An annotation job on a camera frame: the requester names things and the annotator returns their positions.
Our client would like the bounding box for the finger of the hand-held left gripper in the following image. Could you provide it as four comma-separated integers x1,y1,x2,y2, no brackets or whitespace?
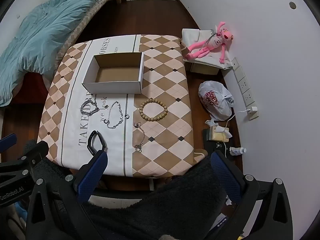
0,141,49,180
0,134,17,153

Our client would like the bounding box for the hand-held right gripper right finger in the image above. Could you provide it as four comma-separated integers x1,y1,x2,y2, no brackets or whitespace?
210,150,293,240

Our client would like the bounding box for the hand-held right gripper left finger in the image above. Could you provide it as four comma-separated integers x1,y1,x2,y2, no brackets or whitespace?
26,150,109,240

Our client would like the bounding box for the black wristband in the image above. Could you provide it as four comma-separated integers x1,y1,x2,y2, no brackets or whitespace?
86,130,107,155

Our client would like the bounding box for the small silver charm bracelet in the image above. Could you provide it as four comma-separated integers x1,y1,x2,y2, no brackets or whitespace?
134,122,146,153

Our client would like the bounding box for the thick silver chain bracelet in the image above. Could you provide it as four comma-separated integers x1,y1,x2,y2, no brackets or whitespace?
80,97,100,117

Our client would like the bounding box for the thin silver chain bracelet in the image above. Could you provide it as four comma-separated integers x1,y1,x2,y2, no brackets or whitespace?
104,101,124,129

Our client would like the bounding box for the wooden bead bracelet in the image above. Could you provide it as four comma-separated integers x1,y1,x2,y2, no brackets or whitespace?
139,99,167,122

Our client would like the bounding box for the white cardboard box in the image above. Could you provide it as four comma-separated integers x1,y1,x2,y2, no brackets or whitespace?
82,52,145,95

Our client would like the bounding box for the black flat box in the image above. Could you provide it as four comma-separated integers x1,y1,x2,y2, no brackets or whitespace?
202,129,240,161

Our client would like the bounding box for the tissue pack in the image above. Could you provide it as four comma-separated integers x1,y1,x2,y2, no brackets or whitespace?
205,120,233,142

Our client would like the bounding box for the dark fleece garment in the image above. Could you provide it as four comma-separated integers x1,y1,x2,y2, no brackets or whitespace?
32,155,242,240

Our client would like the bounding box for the white plastic bag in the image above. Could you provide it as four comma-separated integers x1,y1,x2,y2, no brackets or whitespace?
198,81,235,121

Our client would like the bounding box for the checkered tablecloth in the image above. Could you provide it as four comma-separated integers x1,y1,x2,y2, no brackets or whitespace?
37,34,195,178

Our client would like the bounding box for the light blue blanket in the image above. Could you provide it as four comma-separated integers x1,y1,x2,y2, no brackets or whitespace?
0,0,120,107

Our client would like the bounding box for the pink plush toy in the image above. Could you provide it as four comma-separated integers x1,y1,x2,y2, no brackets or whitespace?
184,21,233,64

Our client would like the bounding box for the white charger cable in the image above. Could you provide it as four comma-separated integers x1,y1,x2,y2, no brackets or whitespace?
224,109,250,158

